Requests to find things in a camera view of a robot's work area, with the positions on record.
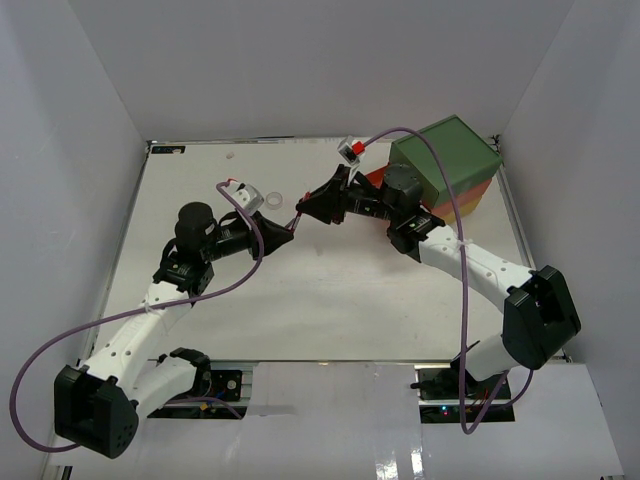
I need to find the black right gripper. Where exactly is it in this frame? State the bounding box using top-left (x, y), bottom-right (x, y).
top-left (296, 164), bottom-right (399, 225)

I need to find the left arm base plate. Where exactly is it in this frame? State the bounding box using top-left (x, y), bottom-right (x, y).
top-left (148, 369), bottom-right (249, 420)

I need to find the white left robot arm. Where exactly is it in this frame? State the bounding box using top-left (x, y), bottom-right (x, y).
top-left (54, 202), bottom-right (294, 458)

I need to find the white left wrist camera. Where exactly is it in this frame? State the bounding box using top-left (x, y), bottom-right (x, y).
top-left (229, 179), bottom-right (264, 216)

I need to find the red pen refill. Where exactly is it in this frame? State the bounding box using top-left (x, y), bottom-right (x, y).
top-left (291, 192), bottom-right (310, 232)

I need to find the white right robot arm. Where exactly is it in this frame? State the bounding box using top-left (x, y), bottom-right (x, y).
top-left (296, 164), bottom-right (581, 399)

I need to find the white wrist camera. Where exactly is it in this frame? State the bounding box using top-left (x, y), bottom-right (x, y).
top-left (337, 136), bottom-right (365, 180)
top-left (229, 179), bottom-right (264, 216)

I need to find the small clear tape roll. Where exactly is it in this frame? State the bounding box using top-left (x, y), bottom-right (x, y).
top-left (265, 191), bottom-right (284, 210)

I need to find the green drawer cabinet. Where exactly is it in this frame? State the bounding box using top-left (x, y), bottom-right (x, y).
top-left (389, 115), bottom-right (502, 206)

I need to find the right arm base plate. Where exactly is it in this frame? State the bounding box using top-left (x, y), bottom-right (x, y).
top-left (410, 364), bottom-right (515, 425)

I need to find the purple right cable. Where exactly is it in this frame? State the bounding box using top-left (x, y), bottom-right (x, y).
top-left (359, 127), bottom-right (534, 435)

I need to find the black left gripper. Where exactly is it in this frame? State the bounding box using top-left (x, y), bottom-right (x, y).
top-left (203, 211), bottom-right (294, 263)

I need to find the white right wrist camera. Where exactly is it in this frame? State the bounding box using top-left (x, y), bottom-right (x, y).
top-left (337, 136), bottom-right (365, 180)

